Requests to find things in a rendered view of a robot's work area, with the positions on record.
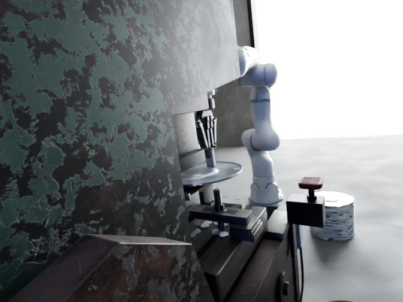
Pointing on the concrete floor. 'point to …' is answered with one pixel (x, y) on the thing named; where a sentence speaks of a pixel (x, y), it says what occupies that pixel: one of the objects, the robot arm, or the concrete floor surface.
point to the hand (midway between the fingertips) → (210, 157)
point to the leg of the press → (162, 271)
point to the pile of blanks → (337, 224)
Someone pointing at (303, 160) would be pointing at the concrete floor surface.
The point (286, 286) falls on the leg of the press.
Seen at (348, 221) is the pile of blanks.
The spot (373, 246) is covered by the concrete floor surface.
